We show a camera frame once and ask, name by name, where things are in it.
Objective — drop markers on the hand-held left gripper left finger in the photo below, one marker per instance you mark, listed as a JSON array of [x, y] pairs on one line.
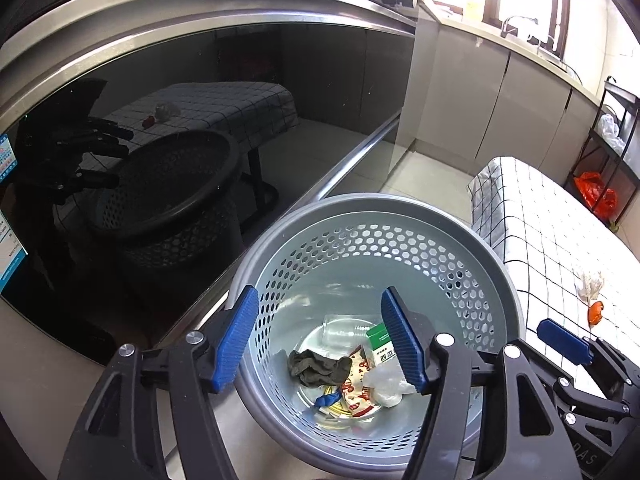
[[232, 345]]

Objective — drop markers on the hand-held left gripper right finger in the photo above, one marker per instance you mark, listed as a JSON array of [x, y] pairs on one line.
[[405, 345]]

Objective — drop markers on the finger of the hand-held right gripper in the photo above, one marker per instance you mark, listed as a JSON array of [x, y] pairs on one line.
[[562, 339], [590, 397]]

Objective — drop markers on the green white carton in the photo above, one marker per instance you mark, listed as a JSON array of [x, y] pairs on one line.
[[381, 342]]

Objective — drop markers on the white plastic bag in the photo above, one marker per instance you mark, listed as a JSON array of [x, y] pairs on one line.
[[387, 385]]

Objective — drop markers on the red patterned snack wrapper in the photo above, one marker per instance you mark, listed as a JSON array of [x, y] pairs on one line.
[[356, 382]]

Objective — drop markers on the dark grey sock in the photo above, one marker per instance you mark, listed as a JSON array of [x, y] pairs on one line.
[[315, 367]]

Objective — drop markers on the blue wrapper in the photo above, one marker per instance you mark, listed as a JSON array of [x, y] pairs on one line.
[[327, 400]]

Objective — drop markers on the grey perforated plastic basket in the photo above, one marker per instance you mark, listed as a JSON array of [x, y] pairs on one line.
[[310, 270]]

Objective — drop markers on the orange peel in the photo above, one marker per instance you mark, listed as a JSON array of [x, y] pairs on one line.
[[596, 312]]

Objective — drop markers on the crumpled white tissue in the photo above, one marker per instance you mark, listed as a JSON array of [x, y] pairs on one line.
[[589, 284]]

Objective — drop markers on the white checked tablecloth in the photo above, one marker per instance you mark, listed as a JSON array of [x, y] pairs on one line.
[[540, 240]]

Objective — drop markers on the red plastic bag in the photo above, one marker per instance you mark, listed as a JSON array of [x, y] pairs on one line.
[[595, 195]]

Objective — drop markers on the black metal rack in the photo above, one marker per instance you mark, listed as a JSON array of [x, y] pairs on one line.
[[617, 160]]

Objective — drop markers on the white bag on rack shelf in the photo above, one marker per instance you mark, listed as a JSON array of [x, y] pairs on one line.
[[611, 132]]

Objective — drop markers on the large blue label sticker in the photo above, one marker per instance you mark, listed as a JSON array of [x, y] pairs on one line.
[[10, 255]]

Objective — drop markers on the grey kitchen cabinets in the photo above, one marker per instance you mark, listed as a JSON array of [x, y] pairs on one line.
[[475, 90]]

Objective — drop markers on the built-in oven glass door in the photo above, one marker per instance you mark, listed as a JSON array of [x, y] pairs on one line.
[[200, 60]]

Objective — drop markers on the small blue label sticker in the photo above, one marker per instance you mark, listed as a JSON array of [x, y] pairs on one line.
[[6, 157]]

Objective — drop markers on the chrome faucet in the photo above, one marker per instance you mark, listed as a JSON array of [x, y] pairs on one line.
[[515, 22]]

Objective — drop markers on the yellow box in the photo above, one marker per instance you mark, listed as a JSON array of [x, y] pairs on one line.
[[473, 7]]

